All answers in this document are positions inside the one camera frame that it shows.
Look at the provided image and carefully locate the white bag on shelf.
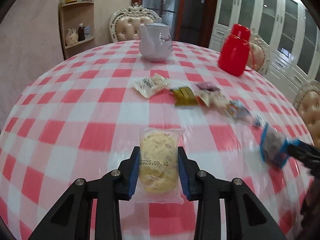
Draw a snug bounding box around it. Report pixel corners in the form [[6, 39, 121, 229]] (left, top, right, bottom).
[[65, 28, 79, 46]]

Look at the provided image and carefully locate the purple snack packet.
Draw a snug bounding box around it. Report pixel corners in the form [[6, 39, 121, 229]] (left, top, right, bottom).
[[196, 82, 220, 92]]

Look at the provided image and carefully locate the beige tufted chair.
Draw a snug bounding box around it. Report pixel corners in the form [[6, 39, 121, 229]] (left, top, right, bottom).
[[109, 3, 159, 43]]

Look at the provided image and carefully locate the red white checkered tablecloth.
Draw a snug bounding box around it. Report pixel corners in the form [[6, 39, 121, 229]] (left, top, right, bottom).
[[1, 41, 312, 239]]

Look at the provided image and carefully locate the orange clear snack packet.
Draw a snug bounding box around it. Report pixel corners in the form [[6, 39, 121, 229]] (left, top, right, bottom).
[[195, 90, 229, 108]]

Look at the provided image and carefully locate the clear cookie packet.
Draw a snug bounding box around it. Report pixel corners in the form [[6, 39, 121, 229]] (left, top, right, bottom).
[[133, 127, 184, 204]]

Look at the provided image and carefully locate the white glass door cabinet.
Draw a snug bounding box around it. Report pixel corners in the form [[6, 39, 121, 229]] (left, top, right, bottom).
[[209, 0, 319, 102]]

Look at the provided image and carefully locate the beige chair behind jug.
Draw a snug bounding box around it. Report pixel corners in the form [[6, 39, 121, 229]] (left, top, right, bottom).
[[247, 30, 271, 76]]

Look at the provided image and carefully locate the wooden corner shelf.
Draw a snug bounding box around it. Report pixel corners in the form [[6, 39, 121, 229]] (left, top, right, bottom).
[[58, 1, 95, 60]]

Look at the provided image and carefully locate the dark wooden doorway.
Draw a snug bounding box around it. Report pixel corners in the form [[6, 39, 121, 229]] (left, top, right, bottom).
[[132, 0, 217, 48]]

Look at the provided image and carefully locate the dark bottle on shelf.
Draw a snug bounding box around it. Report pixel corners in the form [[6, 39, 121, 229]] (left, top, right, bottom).
[[78, 23, 85, 42]]

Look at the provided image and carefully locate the red plastic jug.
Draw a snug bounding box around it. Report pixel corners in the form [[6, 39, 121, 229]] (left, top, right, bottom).
[[218, 24, 251, 77]]

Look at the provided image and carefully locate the blue white snack packet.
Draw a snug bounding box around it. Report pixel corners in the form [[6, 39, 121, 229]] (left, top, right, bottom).
[[260, 124, 300, 169]]

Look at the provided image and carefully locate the olive green snack packet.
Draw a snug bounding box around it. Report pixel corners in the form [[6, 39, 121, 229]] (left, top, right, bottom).
[[169, 87, 198, 106]]

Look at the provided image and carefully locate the beige chair at right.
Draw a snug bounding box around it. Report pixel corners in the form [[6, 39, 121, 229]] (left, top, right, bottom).
[[293, 80, 320, 148]]

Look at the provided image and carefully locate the white nut snack packet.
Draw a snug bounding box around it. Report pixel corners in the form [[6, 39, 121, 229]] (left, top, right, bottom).
[[132, 73, 171, 98]]

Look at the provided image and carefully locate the white floral teapot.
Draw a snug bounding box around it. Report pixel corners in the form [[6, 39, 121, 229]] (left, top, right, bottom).
[[139, 17, 173, 62]]

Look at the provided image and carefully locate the small blue candy packet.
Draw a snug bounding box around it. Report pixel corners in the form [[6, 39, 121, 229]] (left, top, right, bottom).
[[227, 100, 251, 120]]

